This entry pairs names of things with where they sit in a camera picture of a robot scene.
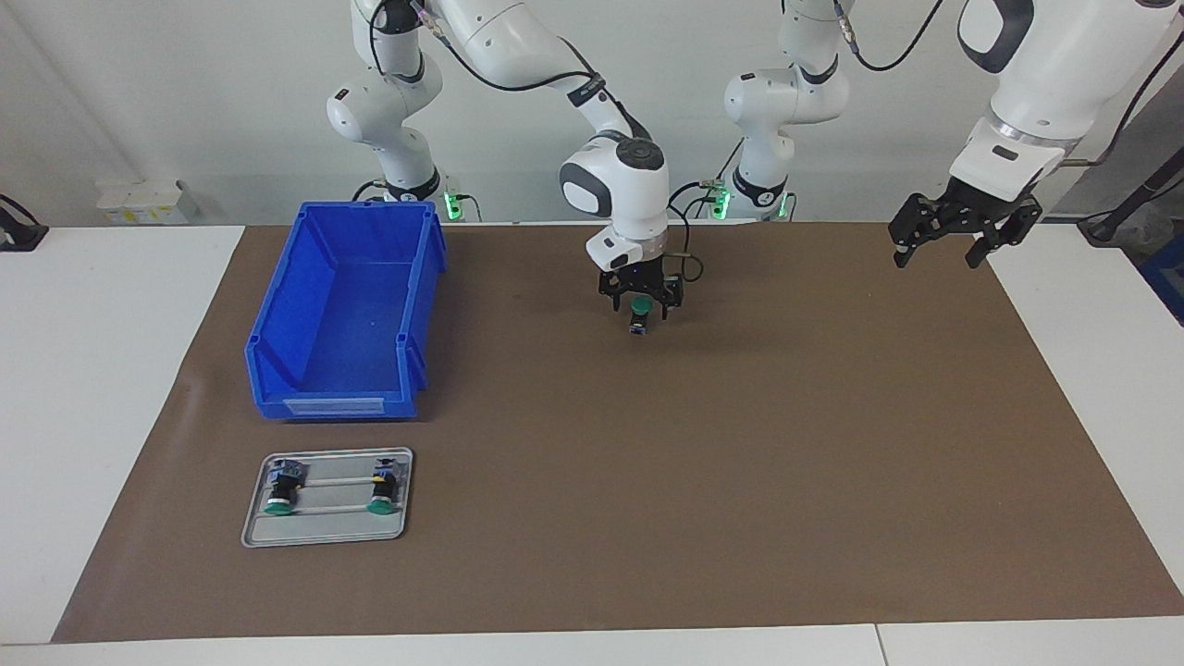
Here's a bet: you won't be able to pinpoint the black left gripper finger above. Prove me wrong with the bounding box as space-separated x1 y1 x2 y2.
888 192 943 269
965 196 1044 271

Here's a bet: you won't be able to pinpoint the green push button blue base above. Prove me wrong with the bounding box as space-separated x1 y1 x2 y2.
263 459 308 517

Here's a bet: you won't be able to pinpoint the black stand pole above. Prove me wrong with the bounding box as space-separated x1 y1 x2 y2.
1078 148 1184 246

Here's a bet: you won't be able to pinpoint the blue crate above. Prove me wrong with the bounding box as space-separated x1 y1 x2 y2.
1140 231 1184 327

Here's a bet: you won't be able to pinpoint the brown table mat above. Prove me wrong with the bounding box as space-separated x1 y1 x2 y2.
51 222 1184 644

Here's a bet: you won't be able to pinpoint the blue plastic storage bin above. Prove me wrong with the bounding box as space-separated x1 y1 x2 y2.
244 202 450 424

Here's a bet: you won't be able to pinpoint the silver metal tray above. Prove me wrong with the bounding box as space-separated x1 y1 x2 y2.
241 448 414 549

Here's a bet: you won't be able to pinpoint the black left base cables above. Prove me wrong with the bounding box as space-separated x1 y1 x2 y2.
659 139 748 221

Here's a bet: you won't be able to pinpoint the black base cables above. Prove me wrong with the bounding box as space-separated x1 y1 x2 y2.
351 176 484 223
659 139 748 221

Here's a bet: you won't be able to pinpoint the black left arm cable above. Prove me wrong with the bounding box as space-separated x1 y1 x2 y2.
828 0 1184 169

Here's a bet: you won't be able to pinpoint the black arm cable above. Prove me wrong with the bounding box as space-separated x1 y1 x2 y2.
828 0 1184 169
368 0 706 286

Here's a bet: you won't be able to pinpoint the black right base cables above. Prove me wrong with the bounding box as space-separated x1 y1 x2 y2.
351 176 484 223

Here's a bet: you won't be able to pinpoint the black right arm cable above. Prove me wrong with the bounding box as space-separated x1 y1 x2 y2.
368 0 706 286

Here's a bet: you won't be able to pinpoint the green push button yellow ring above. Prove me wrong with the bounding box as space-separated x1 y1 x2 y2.
365 457 401 515

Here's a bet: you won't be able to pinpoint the white wall socket box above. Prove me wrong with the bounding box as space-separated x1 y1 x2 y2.
95 179 202 226

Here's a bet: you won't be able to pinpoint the black clamp mount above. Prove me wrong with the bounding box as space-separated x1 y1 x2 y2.
0 194 49 253

